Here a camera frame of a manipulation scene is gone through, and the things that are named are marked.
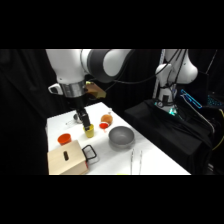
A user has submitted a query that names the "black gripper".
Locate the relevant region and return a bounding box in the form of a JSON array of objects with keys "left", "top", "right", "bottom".
[{"left": 72, "top": 95, "right": 95, "bottom": 132}]

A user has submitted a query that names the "wooden drawer with black handle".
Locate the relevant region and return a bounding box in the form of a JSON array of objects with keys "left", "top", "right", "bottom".
[{"left": 81, "top": 144, "right": 99, "bottom": 168}]

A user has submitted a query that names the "yellow cup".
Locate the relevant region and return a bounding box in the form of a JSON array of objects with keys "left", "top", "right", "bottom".
[{"left": 83, "top": 124, "right": 96, "bottom": 139}]

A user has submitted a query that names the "small steel pot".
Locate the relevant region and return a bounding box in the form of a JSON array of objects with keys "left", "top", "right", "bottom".
[{"left": 65, "top": 112, "right": 83, "bottom": 127}]

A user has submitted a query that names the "brown round food item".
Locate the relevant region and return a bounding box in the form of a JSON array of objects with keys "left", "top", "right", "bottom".
[{"left": 100, "top": 113, "right": 115, "bottom": 125}]

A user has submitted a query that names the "orange plate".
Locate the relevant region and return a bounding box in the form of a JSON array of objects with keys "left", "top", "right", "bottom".
[{"left": 57, "top": 132, "right": 73, "bottom": 146}]

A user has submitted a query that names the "large grey metal bowl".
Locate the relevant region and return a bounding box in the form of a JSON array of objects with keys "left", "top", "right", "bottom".
[{"left": 108, "top": 125, "right": 136, "bottom": 150}]

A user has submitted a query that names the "light wooden box with slot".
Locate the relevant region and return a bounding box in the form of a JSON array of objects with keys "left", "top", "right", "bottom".
[{"left": 46, "top": 139, "right": 90, "bottom": 176}]

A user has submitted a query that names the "thin metal stick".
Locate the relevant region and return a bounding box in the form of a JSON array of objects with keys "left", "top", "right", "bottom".
[
  {"left": 130, "top": 149, "right": 136, "bottom": 175},
  {"left": 138, "top": 152, "right": 144, "bottom": 175}
]

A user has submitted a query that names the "black curtain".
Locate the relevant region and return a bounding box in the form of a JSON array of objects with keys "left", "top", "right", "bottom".
[{"left": 0, "top": 49, "right": 224, "bottom": 176}]

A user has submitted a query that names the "black cloth covered stand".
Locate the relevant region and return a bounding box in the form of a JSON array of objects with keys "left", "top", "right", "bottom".
[{"left": 123, "top": 99, "right": 215, "bottom": 176}]

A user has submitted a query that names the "blue lit device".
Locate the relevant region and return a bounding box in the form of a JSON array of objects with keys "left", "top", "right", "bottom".
[{"left": 179, "top": 88, "right": 204, "bottom": 110}]

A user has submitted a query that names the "brown wrist camera box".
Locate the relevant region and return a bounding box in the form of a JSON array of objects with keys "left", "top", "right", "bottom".
[{"left": 84, "top": 81, "right": 107, "bottom": 100}]

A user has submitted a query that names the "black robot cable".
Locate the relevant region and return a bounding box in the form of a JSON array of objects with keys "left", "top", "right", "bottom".
[{"left": 108, "top": 49, "right": 188, "bottom": 101}]

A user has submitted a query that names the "yellow cable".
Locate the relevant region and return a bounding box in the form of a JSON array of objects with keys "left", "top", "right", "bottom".
[{"left": 211, "top": 107, "right": 224, "bottom": 152}]

